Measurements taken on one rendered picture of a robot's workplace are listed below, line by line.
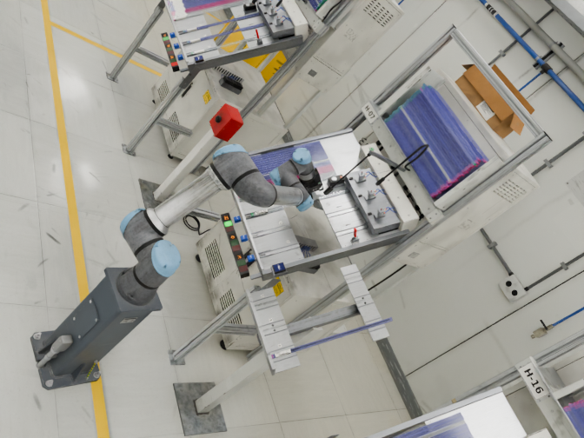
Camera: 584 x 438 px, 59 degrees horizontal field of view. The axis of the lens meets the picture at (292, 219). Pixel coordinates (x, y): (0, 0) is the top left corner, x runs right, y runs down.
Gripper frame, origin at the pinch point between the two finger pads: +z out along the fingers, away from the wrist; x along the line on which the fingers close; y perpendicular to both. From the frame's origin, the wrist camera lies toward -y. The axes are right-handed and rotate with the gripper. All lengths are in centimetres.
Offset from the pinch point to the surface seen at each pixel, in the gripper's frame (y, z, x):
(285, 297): -29.2, 27.4, -29.8
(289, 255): -18.8, -3.7, -25.6
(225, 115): -23, 1, 74
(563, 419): 48, -3, -126
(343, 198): 15.3, 4.8, -3.7
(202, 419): -87, 39, -66
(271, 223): -21.2, -4.3, -7.1
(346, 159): 25.9, 7.5, 19.1
